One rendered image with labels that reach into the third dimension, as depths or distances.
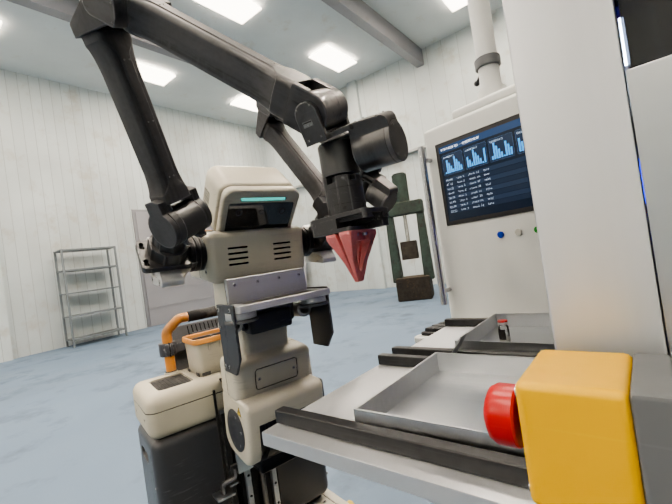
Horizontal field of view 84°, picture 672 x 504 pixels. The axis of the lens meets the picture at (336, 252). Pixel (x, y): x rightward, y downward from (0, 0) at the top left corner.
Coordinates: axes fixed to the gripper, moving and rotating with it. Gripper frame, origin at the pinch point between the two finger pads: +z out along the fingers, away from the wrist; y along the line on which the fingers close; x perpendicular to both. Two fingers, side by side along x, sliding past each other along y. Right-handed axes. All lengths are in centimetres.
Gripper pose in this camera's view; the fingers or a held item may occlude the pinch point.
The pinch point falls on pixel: (358, 275)
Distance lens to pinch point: 55.4
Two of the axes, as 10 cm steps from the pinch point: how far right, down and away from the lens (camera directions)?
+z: 1.7, 9.9, -0.2
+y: 7.6, -1.4, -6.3
